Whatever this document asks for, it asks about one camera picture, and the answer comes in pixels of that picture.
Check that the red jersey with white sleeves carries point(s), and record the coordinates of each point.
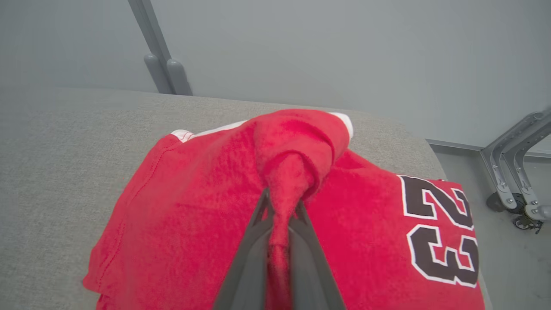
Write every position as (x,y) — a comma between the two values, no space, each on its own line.
(193,215)

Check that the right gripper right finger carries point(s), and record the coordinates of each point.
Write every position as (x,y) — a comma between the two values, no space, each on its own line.
(308,275)

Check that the black caster wheel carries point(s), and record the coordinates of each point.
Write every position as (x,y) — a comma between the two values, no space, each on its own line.
(525,223)
(495,202)

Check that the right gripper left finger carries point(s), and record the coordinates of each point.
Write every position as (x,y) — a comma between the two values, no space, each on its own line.
(249,267)

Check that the grey partition post with feet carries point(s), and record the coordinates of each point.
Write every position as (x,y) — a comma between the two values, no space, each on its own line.
(150,26)

